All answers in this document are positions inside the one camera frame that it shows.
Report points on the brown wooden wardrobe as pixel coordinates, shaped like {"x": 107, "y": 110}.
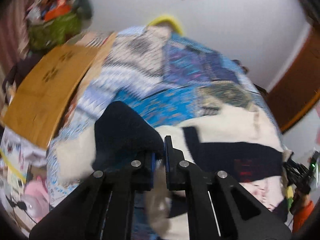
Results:
{"x": 298, "y": 90}

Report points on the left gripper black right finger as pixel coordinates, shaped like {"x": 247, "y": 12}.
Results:
{"x": 218, "y": 207}

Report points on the right hand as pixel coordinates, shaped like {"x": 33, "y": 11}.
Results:
{"x": 300, "y": 201}

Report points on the striped pink curtain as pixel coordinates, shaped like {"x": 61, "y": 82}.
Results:
{"x": 14, "y": 35}

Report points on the wooden lap desk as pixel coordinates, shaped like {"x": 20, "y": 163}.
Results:
{"x": 41, "y": 99}

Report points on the blue patchwork bedspread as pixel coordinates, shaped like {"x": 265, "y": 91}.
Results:
{"x": 154, "y": 65}

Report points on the green storage basket with clutter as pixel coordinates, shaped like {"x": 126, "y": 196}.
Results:
{"x": 53, "y": 22}

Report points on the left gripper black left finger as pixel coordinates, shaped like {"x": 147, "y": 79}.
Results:
{"x": 102, "y": 206}

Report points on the yellow foam arch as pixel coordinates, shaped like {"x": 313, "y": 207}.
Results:
{"x": 170, "y": 21}

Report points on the orange sleeve forearm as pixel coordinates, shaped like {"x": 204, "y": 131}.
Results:
{"x": 301, "y": 216}

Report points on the pink plush toy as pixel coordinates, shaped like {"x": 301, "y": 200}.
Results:
{"x": 36, "y": 199}

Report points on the white and black knit sweater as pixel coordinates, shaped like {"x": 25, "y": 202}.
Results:
{"x": 242, "y": 142}

